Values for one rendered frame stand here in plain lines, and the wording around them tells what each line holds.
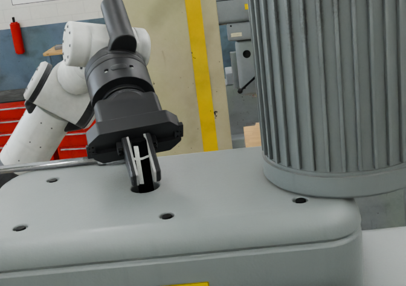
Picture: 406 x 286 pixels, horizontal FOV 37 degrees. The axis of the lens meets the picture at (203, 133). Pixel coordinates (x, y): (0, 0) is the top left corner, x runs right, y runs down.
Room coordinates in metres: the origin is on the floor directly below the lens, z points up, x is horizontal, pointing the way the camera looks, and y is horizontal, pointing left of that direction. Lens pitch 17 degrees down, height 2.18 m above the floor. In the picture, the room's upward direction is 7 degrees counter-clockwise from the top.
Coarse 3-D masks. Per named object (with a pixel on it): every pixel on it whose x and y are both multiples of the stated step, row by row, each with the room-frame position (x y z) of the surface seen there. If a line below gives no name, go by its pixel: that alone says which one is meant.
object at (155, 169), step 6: (150, 138) 0.74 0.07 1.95; (150, 144) 0.73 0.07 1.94; (156, 144) 0.74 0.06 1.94; (150, 150) 0.72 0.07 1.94; (150, 156) 0.71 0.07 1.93; (150, 162) 0.71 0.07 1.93; (156, 162) 0.71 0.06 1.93; (156, 168) 0.70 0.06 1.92; (156, 174) 0.70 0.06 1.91; (156, 180) 0.70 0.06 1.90
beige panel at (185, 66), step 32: (128, 0) 2.46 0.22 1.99; (160, 0) 2.45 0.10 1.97; (192, 0) 2.44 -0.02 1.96; (160, 32) 2.45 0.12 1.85; (192, 32) 2.44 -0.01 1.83; (160, 64) 2.45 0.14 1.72; (192, 64) 2.44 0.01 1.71; (160, 96) 2.45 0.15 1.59; (192, 96) 2.44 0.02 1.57; (224, 96) 2.43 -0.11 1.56; (192, 128) 2.44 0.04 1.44; (224, 128) 2.44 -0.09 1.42
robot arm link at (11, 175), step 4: (0, 160) 1.13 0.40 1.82; (0, 164) 1.13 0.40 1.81; (0, 176) 1.12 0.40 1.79; (4, 176) 1.12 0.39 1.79; (8, 176) 1.12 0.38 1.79; (12, 176) 1.12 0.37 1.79; (16, 176) 1.12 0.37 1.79; (0, 180) 1.12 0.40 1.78; (4, 180) 1.12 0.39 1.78; (8, 180) 1.12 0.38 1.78; (0, 184) 1.12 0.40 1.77; (0, 188) 1.12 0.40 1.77
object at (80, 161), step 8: (56, 160) 0.85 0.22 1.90; (64, 160) 0.84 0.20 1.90; (72, 160) 0.84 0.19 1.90; (80, 160) 0.84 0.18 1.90; (88, 160) 0.83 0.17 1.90; (120, 160) 0.82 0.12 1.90; (0, 168) 0.85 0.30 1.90; (8, 168) 0.84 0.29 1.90; (16, 168) 0.84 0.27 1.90; (24, 168) 0.84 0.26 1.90; (32, 168) 0.84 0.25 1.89; (40, 168) 0.84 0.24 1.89; (48, 168) 0.84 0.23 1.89
